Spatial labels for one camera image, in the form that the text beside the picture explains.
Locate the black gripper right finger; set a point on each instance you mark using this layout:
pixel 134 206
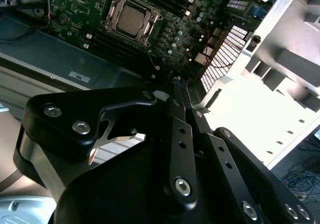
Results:
pixel 250 174

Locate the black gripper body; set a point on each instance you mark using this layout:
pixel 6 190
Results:
pixel 112 196

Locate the silver CPU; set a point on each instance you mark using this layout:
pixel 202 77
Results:
pixel 131 18

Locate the metal socket cover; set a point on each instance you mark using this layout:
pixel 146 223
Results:
pixel 111 13

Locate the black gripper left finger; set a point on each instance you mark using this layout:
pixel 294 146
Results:
pixel 112 98

